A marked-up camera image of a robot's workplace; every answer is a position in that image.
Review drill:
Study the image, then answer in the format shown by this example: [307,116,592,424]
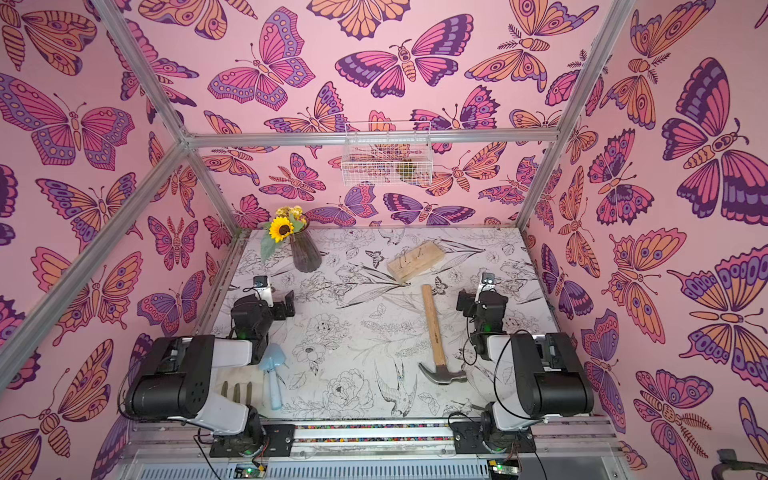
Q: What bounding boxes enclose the wooden handle claw hammer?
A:
[419,284,467,386]

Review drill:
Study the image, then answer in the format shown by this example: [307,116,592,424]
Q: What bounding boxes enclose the wooden block with nails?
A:
[386,241,445,284]

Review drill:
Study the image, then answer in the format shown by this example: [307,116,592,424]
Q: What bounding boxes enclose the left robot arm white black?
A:
[121,291,296,457]

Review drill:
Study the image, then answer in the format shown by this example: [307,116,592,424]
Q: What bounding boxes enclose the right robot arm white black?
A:
[449,289,594,456]

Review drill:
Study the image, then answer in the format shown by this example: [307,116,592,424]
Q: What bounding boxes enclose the light blue garden trowel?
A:
[259,343,286,411]

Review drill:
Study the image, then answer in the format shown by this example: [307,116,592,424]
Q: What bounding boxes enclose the green garden hand fork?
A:
[220,381,253,406]

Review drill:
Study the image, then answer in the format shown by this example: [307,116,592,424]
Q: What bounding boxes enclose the dark glass vase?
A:
[290,228,322,273]

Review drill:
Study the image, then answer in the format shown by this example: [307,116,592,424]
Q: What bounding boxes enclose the artificial sunflower bouquet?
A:
[260,206,308,261]

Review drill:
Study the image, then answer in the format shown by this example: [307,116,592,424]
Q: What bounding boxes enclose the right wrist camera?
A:
[478,272,496,293]

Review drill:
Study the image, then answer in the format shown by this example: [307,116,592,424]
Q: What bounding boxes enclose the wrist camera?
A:
[478,272,496,293]
[252,275,272,300]

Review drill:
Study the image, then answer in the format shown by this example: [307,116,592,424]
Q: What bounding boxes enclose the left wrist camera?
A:
[252,275,272,300]

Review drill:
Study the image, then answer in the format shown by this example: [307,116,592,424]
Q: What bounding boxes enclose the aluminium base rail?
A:
[114,415,633,479]

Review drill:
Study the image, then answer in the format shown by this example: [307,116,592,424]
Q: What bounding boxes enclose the white wire basket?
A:
[338,120,434,188]

